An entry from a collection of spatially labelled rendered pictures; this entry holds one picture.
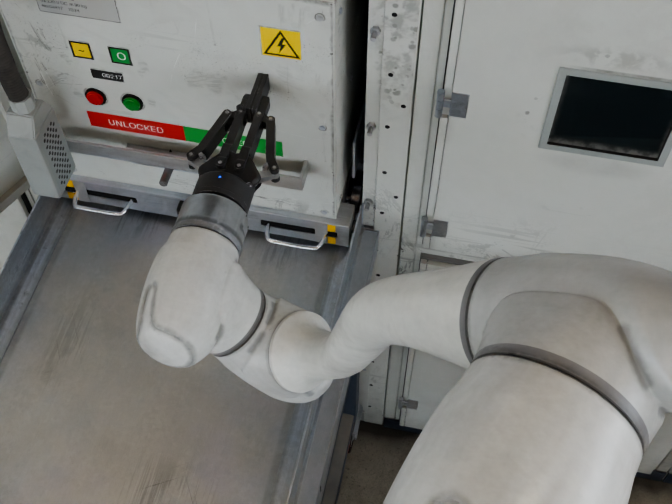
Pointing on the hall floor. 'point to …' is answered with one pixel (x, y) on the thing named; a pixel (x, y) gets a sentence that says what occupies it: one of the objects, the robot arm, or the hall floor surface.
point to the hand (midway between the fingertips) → (258, 98)
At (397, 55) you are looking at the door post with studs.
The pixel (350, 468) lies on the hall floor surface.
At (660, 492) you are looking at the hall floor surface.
